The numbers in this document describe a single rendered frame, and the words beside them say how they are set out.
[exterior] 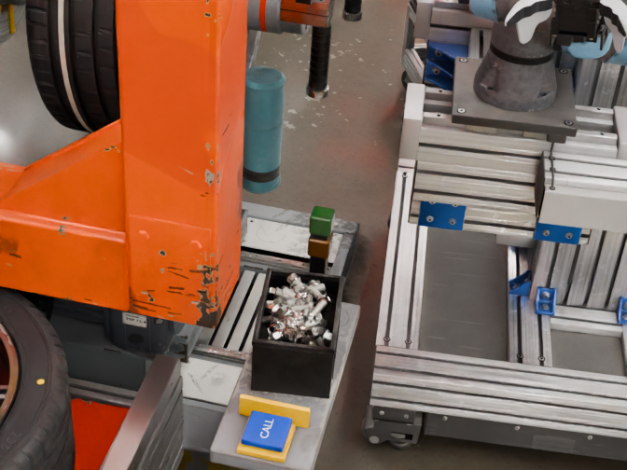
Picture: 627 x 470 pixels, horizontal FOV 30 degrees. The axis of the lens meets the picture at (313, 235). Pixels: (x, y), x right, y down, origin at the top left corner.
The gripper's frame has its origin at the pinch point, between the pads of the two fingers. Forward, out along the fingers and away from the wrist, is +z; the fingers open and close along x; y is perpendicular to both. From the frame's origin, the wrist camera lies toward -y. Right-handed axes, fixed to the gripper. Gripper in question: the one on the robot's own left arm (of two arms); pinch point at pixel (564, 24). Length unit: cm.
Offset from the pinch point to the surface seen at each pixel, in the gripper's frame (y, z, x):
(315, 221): 53, -23, 46
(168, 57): 12, -2, 58
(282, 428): 71, 10, 40
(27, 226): 45, 2, 88
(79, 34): 23, -28, 92
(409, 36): 94, -185, 81
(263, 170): 61, -49, 69
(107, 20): 21, -29, 86
